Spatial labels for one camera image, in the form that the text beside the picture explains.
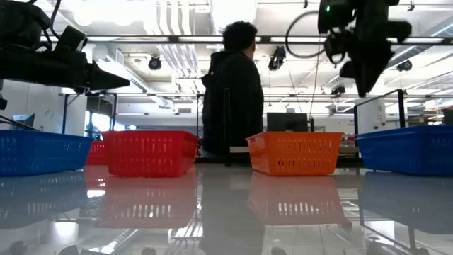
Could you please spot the black overhead camera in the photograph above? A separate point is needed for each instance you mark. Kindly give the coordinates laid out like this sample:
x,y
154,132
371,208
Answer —
x,y
338,89
404,65
277,58
154,62

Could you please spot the black metal frame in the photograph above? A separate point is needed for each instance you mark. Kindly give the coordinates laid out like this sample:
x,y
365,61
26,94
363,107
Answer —
x,y
115,113

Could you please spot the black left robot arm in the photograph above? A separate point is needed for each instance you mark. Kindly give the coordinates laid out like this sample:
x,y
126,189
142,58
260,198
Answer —
x,y
17,21

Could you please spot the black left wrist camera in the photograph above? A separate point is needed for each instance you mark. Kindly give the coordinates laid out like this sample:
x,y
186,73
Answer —
x,y
70,39

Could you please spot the blue plastic basket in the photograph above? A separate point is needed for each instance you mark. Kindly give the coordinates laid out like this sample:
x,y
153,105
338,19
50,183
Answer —
x,y
407,148
42,152

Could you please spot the orange plastic basket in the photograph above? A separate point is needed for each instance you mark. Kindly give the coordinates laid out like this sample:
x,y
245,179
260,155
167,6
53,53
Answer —
x,y
293,152

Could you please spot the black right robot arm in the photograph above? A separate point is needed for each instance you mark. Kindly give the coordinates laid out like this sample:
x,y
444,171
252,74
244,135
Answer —
x,y
336,17

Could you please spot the black computer monitor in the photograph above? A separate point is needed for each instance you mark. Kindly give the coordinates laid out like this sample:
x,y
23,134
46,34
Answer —
x,y
286,122

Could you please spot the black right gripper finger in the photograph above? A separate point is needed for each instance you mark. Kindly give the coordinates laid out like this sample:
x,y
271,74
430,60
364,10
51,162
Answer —
x,y
368,71

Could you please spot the person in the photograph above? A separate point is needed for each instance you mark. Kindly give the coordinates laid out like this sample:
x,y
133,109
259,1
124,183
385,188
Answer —
x,y
231,99

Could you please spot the red plastic basket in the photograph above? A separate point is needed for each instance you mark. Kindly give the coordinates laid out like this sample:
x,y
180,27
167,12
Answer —
x,y
97,152
148,152

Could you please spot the black overhead frame bar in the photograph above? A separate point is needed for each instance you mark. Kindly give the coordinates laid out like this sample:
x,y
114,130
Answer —
x,y
212,39

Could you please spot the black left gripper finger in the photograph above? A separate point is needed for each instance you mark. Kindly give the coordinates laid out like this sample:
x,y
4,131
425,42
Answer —
x,y
99,79

